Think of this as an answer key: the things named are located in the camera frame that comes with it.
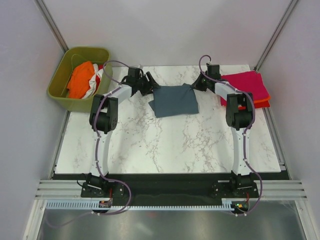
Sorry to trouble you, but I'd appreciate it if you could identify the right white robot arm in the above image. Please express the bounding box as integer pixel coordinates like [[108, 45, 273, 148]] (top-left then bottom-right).
[[191, 63, 255, 197]]

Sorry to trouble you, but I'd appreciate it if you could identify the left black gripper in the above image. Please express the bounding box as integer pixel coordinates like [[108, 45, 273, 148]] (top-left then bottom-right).
[[135, 72, 160, 97]]

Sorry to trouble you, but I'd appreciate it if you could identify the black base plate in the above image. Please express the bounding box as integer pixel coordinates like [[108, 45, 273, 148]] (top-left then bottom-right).
[[53, 170, 289, 206]]

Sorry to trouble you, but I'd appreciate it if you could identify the magenta t-shirt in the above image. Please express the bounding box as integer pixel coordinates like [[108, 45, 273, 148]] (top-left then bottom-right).
[[221, 71, 270, 101]]

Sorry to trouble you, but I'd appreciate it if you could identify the white slotted cable duct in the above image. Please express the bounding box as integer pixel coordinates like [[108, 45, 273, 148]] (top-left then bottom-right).
[[45, 199, 234, 211]]

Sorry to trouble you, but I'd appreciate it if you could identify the orange t-shirt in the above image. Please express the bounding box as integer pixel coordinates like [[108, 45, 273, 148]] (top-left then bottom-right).
[[67, 61, 97, 99], [253, 95, 271, 102]]

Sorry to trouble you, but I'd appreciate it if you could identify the olive green plastic bin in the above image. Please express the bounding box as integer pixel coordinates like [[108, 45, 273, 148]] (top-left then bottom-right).
[[47, 46, 110, 113]]

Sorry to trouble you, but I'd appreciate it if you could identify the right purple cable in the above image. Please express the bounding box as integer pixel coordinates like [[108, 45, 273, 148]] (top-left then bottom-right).
[[198, 54, 263, 218]]

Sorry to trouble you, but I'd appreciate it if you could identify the white and red t-shirt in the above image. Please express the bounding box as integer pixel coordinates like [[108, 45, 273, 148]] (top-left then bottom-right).
[[82, 63, 104, 99]]

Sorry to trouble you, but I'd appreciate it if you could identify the blue-grey t-shirt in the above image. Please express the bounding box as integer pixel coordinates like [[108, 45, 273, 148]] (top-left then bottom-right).
[[148, 83, 199, 118]]

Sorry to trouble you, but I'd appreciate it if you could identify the orange t-shirt in bin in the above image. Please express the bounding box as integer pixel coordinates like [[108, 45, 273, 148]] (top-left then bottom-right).
[[67, 61, 97, 99]]

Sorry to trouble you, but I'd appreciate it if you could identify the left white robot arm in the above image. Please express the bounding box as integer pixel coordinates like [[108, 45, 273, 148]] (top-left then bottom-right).
[[85, 67, 160, 197]]

